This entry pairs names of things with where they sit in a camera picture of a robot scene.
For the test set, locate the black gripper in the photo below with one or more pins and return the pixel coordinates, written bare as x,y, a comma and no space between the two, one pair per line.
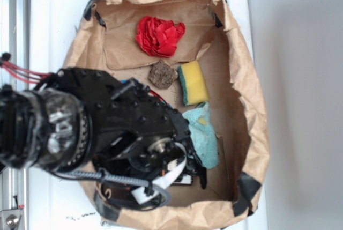
121,128

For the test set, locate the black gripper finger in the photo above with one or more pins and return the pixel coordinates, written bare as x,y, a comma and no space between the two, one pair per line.
203,177

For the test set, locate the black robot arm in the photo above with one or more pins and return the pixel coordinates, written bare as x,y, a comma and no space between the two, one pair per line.
24,130

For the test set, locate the light blue cloth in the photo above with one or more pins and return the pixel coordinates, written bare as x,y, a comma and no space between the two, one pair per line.
203,134

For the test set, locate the brown rough stone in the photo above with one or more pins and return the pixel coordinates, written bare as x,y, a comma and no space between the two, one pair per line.
162,75

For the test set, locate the yellow green sponge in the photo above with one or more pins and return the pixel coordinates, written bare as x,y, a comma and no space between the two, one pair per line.
193,83

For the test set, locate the crumpled red paper ball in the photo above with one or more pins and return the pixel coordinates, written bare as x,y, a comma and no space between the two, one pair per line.
158,37

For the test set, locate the brown paper bag box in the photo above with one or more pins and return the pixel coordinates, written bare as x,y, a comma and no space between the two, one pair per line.
106,41

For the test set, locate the silver corner bracket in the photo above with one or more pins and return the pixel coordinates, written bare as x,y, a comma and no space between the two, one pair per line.
11,219

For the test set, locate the aluminium frame rail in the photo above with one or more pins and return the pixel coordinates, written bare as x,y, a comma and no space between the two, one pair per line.
15,41

